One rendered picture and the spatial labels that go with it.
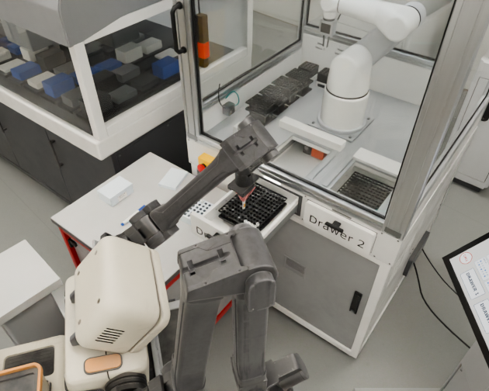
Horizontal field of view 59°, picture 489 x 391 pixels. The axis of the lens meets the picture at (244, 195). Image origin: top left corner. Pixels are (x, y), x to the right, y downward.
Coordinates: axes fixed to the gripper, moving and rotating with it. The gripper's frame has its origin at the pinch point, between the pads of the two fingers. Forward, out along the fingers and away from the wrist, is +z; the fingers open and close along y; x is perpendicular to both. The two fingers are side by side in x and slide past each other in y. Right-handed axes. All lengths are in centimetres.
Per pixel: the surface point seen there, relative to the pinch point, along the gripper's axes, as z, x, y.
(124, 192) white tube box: 24, 56, -14
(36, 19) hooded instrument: -37, 101, -3
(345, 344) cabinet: 89, -49, 16
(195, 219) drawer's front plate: 9.5, 13.1, -13.1
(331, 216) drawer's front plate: 9.8, -26.5, 19.8
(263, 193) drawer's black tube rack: 12.8, 2.3, 15.3
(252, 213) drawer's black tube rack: 11.5, -1.3, 3.6
